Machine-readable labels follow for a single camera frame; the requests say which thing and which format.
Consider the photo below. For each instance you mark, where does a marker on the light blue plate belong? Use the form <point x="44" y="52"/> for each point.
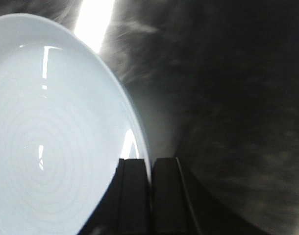
<point x="66" y="123"/>

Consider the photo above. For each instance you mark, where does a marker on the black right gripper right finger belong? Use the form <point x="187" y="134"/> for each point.
<point x="170" y="213"/>

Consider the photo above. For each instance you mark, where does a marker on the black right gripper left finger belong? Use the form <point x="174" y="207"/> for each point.
<point x="125" y="207"/>

